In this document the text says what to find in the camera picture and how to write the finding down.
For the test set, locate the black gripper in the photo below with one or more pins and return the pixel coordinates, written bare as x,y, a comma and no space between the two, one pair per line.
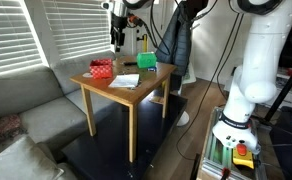
118,24

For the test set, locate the red woven basket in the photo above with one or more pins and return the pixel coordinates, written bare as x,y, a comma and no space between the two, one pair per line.
101,69

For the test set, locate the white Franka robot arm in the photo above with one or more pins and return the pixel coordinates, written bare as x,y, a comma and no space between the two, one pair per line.
266,60

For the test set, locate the black remote control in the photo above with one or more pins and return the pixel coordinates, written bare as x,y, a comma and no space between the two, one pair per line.
130,63

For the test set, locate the green plastic box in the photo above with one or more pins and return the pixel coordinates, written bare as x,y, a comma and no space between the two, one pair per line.
146,60

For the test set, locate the white paper sheet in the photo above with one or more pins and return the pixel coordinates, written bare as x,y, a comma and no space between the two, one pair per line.
124,81

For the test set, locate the narrow white window blind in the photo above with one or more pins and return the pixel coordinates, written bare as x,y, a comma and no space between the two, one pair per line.
79,26

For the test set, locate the small blue object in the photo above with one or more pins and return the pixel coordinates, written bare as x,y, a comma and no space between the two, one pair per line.
152,69

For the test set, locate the white door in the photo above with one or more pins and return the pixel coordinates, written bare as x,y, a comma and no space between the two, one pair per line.
157,23

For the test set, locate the small white disc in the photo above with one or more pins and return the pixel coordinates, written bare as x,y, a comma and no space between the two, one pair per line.
87,75

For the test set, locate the wooden side table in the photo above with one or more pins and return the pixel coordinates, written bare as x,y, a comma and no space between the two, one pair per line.
129,93

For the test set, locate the dark padded jacket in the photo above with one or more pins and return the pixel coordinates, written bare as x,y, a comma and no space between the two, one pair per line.
174,40

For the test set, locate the grey sofa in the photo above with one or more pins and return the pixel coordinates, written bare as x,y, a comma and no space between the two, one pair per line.
36,100

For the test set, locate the white round floor base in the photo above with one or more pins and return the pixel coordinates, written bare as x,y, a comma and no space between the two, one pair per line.
183,119

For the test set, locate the black low coffee table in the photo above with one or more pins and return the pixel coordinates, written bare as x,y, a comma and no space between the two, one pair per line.
112,146

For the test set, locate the wide white window blind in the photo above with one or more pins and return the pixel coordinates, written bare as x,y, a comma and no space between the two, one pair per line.
9,36

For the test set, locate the red patterned cushion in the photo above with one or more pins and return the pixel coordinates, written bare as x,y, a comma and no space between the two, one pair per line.
8,128

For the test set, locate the grey throw pillow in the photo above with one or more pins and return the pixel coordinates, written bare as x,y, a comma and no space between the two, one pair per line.
19,163

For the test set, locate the yellow emergency stop box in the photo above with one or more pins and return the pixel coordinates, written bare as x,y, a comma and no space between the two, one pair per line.
242,158

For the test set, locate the black stand leg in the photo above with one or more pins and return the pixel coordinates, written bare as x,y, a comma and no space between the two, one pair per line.
286,90

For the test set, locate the black bag teal logo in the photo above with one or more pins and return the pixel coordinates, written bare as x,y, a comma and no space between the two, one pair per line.
291,143

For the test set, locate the yellow upright post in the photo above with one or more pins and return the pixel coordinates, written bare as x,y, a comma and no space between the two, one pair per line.
145,42

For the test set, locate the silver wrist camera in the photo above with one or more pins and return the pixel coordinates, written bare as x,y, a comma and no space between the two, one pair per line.
106,5

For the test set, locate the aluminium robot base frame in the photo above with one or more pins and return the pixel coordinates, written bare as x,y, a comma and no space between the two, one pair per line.
216,156

